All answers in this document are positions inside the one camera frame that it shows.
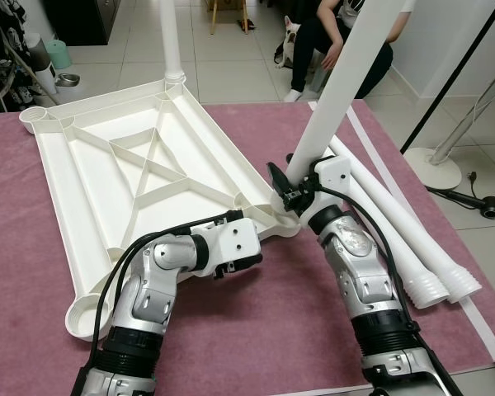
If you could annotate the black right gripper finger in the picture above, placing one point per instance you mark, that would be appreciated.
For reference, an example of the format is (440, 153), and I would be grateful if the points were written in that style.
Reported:
(279, 180)

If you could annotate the white plastic table top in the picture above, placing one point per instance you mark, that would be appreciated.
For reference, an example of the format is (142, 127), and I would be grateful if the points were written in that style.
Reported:
(148, 165)

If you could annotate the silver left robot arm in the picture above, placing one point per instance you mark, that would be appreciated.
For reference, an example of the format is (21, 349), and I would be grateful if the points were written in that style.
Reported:
(148, 305)

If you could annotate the pink table cloth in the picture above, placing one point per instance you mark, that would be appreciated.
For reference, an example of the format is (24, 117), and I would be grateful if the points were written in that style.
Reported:
(256, 330)

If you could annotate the long white tape strip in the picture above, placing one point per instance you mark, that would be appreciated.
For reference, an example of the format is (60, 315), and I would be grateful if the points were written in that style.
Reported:
(371, 140)

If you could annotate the white standing fan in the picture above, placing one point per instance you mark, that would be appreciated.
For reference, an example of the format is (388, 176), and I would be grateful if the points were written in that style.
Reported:
(436, 169)

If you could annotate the small white dog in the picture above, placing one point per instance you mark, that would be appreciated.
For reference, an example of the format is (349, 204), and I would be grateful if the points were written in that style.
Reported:
(287, 41)

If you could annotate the seated person in white shirt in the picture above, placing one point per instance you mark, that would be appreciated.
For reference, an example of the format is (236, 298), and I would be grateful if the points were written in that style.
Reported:
(313, 41)

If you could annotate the black hair dryer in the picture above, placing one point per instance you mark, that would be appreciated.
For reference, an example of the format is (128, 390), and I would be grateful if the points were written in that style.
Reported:
(478, 202)

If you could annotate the black slanted pole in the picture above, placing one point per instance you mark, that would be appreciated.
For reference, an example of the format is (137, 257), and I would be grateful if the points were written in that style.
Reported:
(445, 74)

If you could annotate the metal pet bowl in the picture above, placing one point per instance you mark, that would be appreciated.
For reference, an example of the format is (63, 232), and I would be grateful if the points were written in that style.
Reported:
(68, 81)

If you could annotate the black cabinet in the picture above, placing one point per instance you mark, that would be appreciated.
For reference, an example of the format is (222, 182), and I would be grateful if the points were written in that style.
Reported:
(82, 21)

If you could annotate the grey white canister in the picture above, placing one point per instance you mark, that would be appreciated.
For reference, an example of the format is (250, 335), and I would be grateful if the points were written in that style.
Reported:
(40, 62)

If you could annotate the clothes rack with dark clothes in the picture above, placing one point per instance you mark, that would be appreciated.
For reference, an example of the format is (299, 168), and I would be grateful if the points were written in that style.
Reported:
(2, 49)

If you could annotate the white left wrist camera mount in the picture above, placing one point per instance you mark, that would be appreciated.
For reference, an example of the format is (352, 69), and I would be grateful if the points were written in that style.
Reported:
(235, 241)

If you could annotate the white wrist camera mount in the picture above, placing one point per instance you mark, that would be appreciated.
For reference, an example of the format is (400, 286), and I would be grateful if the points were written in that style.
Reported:
(235, 241)
(334, 175)

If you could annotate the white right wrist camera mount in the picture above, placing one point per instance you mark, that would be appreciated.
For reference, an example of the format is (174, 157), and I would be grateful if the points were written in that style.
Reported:
(334, 175)

